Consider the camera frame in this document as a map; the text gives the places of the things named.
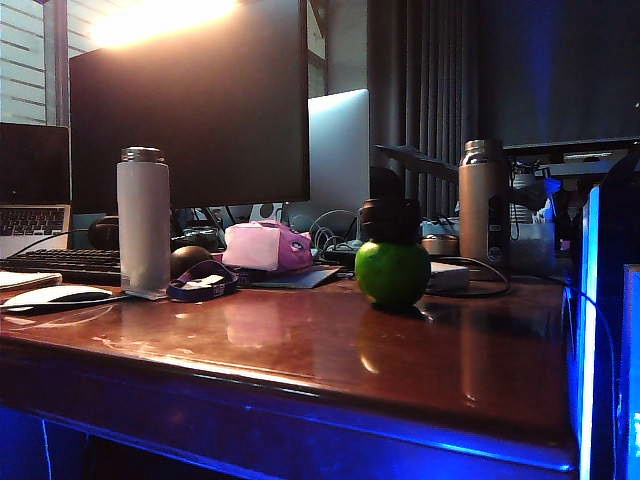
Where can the green apple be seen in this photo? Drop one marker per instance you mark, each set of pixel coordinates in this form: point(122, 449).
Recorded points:
point(392, 275)

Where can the bronze thermos bottle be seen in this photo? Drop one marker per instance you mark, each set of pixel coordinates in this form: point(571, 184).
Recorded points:
point(477, 210)

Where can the white thermos bottle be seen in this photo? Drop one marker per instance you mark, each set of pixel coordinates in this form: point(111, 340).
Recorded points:
point(143, 225)

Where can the dark grey pad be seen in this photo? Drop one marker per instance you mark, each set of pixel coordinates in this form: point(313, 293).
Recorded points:
point(305, 278)

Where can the pink plush pouch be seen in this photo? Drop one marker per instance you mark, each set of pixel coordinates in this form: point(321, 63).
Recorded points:
point(260, 245)

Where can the silver laptop lid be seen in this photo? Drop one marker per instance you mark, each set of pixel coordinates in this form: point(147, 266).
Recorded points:
point(340, 150)

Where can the small copper tin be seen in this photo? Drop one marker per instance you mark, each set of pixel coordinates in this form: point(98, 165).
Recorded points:
point(440, 245)

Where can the black tilted stand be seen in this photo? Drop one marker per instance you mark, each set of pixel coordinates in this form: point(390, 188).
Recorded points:
point(415, 159)

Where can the dark brown ball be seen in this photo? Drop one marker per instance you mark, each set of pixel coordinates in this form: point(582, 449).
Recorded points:
point(187, 256)

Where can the white power adapter box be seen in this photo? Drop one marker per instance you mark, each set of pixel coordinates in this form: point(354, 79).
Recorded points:
point(450, 276)

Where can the large black monitor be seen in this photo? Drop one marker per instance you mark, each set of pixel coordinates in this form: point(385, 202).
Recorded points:
point(190, 110)

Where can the dark grey curtain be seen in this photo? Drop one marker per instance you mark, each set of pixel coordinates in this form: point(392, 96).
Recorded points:
point(425, 75)

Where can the clear plastic container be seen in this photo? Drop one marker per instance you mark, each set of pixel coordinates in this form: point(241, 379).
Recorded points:
point(532, 245)

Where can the dark round speaker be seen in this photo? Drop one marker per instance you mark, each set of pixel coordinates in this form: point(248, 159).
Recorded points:
point(102, 232)

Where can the black keyboard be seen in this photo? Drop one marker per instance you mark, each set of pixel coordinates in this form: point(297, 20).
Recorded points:
point(65, 262)

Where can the white computer mouse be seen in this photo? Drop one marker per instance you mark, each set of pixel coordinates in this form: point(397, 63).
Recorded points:
point(50, 296)

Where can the silver open laptop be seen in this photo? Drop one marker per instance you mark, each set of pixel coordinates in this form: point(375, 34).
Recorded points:
point(32, 165)

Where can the beige notebook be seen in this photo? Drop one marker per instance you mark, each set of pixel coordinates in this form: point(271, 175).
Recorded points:
point(25, 279)

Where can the blue lit computer case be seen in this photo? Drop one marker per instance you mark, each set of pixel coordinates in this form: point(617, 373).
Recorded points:
point(607, 325)

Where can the white window blind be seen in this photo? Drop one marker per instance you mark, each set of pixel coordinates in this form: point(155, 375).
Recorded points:
point(22, 60)

